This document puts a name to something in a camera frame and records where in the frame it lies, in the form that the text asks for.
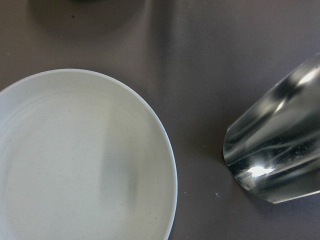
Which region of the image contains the cream round plate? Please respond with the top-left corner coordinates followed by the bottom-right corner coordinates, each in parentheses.
top-left (0, 69), bottom-right (178, 240)

